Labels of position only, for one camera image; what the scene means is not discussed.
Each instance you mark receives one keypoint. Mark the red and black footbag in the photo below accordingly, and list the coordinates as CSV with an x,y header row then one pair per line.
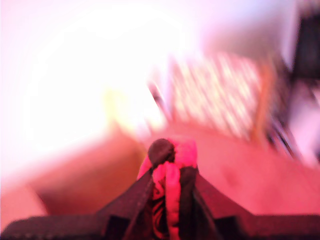
x,y
172,160

